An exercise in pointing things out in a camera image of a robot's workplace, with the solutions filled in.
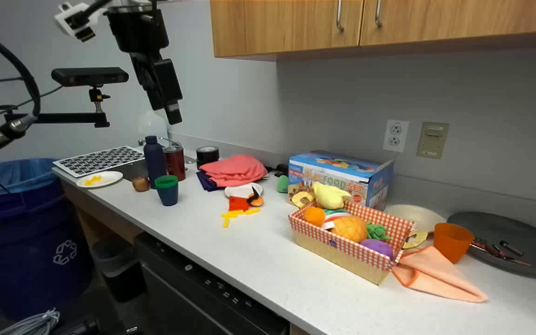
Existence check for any yellow toy slice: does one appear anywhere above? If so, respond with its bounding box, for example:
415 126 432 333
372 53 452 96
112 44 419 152
402 228 432 251

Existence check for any green toy vegetable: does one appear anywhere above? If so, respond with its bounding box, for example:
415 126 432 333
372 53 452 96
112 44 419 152
367 221 389 241

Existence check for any yellow toy banana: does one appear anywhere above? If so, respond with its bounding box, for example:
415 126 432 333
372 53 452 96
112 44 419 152
311 180 354 210

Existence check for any coral cloth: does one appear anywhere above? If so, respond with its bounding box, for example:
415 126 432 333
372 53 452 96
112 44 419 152
199 154 270 189

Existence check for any blue recycling bin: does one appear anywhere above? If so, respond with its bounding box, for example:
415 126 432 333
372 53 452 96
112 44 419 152
0 156 95 321

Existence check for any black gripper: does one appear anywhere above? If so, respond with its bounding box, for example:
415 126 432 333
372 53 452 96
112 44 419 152
128 52 184 126

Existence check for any purple toy fruit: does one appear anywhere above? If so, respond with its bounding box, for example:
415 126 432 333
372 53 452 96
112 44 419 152
361 238 396 260

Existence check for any peach cloth napkin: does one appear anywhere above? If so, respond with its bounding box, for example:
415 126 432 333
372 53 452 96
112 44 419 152
391 243 489 305

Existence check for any beige wall plate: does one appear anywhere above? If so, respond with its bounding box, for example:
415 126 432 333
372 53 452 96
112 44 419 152
415 120 450 160

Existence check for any orange yellow toy fruit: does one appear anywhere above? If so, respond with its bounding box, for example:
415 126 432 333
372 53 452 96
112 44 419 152
331 214 368 243

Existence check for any dark blue bottle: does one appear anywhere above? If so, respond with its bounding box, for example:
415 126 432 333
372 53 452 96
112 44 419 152
141 133 169 184

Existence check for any brown toy bacon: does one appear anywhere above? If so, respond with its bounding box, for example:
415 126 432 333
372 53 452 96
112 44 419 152
469 238 534 267

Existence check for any tan toy ring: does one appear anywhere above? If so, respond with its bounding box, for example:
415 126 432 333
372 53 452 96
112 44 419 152
288 189 316 210

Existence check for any gray plate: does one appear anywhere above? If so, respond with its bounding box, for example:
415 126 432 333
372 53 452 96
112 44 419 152
445 210 536 281

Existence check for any black stereo camera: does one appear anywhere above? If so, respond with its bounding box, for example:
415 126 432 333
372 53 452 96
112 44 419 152
50 65 130 87

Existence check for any wooden cabinet door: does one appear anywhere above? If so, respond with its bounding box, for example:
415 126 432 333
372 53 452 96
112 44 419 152
210 0 365 59
359 0 536 48

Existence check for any blue toy box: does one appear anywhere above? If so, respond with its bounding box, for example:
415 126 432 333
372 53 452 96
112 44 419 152
287 148 396 212

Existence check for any red metal can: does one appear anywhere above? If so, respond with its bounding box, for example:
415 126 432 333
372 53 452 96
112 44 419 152
164 141 188 182

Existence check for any blue cup with green rim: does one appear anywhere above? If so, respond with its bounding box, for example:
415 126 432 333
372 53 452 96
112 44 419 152
153 173 182 208

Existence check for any cream bowl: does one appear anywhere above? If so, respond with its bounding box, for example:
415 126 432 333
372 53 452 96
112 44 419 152
383 202 448 236

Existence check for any black and orange toy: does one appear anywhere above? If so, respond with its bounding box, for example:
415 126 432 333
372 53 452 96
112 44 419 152
247 184 266 208

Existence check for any red toy fries holder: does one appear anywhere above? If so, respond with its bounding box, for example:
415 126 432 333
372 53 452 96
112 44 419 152
227 195 253 214

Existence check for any navy cloth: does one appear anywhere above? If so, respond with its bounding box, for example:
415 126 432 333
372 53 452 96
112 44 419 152
195 169 221 193

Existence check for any orange cup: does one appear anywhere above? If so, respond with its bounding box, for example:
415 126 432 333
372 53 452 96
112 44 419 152
432 221 476 266

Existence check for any thick black cable hose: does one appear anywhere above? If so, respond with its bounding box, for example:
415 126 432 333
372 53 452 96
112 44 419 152
0 18 43 160

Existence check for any white and red toy piece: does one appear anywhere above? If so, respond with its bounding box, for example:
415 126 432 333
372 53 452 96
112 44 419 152
320 210 352 232

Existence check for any black dishwasher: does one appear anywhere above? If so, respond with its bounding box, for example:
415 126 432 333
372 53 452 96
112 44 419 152
134 230 292 335

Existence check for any white wall outlet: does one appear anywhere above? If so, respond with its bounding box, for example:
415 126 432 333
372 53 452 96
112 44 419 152
381 117 411 154

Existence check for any red checked cardboard basket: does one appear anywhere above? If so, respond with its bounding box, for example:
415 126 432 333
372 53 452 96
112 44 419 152
287 200 417 286

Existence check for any wooden cabinet body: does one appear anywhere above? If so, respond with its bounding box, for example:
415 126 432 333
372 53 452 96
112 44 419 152
210 27 536 61

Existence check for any small black bin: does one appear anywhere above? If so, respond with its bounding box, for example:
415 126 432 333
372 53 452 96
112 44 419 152
89 238 149 305

